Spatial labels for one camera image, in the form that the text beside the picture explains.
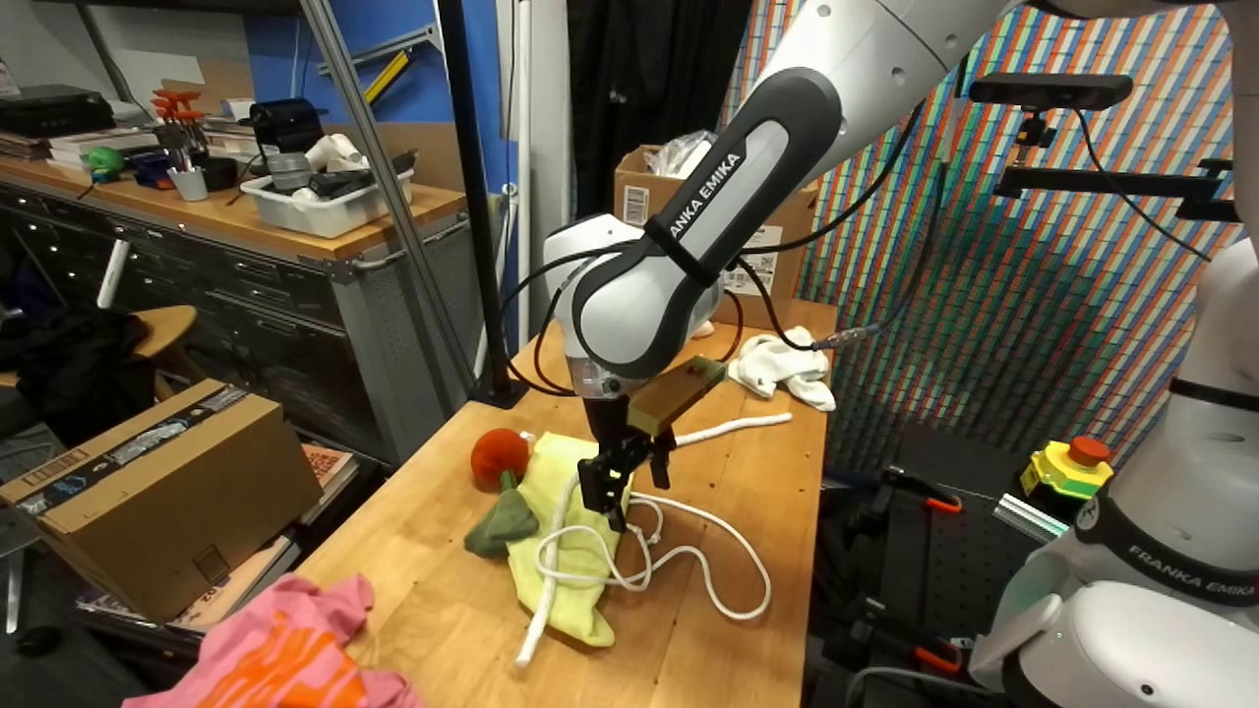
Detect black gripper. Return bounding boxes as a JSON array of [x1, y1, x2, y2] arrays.
[[579, 395, 676, 513]]

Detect thick white rope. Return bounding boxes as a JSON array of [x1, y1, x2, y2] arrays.
[[510, 408, 799, 673]]

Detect grey towel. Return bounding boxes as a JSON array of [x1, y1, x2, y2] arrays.
[[729, 332, 839, 414]]

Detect pink orange cloth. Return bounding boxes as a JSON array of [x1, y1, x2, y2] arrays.
[[123, 575, 420, 708]]

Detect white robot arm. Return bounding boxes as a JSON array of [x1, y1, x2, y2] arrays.
[[546, 0, 1259, 513]]

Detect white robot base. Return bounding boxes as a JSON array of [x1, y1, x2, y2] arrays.
[[966, 235, 1259, 708]]

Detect yellow-green cloth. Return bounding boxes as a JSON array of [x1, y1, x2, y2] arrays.
[[507, 433, 622, 650]]

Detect dark green sock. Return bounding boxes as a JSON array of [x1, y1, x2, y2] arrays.
[[464, 488, 540, 559]]

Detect red plush ball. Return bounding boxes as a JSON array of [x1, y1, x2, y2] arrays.
[[468, 429, 531, 490]]

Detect cardboard box on table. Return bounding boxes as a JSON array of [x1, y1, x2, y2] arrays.
[[614, 131, 819, 298]]

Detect grey metal cabinet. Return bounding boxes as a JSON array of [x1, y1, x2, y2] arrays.
[[0, 155, 477, 464]]

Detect white plastic bin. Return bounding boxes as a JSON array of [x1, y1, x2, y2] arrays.
[[238, 151, 384, 241]]

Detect yellow red emergency button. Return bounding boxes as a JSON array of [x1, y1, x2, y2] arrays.
[[1017, 437, 1112, 499]]

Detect cardboard box on floor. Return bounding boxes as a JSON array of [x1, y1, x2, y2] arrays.
[[0, 378, 323, 621]]

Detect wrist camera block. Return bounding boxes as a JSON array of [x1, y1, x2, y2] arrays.
[[628, 357, 725, 437]]

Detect thin white cord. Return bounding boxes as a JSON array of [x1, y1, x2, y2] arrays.
[[536, 483, 777, 630]]

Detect black camera pole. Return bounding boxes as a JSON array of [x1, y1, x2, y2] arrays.
[[433, 0, 521, 408]]

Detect black camera on mount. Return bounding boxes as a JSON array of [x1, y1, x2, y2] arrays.
[[966, 74, 1131, 110]]

